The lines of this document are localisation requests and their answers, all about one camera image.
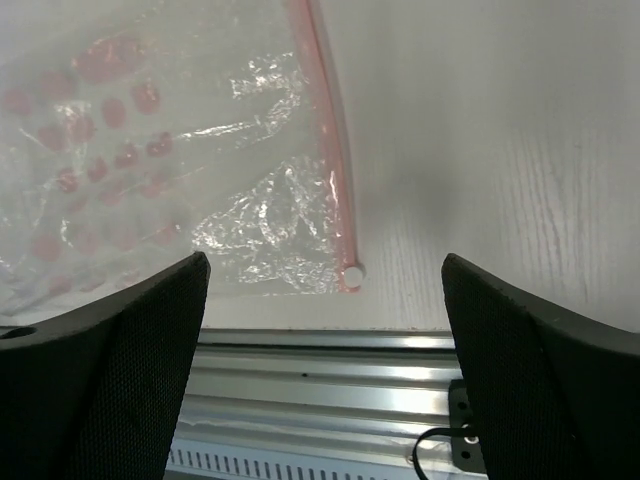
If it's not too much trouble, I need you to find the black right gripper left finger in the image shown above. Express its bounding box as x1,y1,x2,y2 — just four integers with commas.
1,252,210,479

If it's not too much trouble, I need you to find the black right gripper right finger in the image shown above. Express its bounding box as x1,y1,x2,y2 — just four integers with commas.
441,254,639,479

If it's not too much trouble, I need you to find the clear zip top bag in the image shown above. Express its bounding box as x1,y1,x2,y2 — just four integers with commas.
1,1,363,325

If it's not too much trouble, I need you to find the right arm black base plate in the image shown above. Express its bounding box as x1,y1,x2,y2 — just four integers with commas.
448,379,486,474

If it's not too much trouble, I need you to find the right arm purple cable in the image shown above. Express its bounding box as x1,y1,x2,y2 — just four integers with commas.
409,424,474,480

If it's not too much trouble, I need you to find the white slotted cable duct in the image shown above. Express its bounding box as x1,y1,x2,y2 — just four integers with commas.
162,439,489,480

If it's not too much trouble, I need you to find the aluminium mounting rail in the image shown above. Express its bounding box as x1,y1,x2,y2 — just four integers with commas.
174,329,467,479

